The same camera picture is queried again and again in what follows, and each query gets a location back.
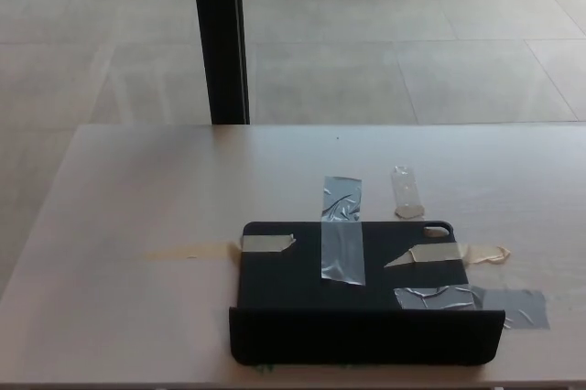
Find crumpled beige masking tape strip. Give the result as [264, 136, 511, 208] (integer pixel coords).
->
[383, 243, 512, 268]

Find long beige masking tape strip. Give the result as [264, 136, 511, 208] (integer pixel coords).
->
[144, 233, 297, 262]

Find black window frame post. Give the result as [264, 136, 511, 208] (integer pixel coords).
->
[190, 0, 251, 125]

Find clear tape piece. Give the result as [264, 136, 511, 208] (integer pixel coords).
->
[390, 164, 425, 220]

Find wide grey duct tape strip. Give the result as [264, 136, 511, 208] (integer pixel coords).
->
[393, 284, 551, 330]

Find black folding tablet cover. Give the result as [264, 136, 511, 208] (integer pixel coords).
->
[228, 219, 506, 367]

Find long grey duct tape strip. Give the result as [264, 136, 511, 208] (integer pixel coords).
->
[320, 175, 367, 287]

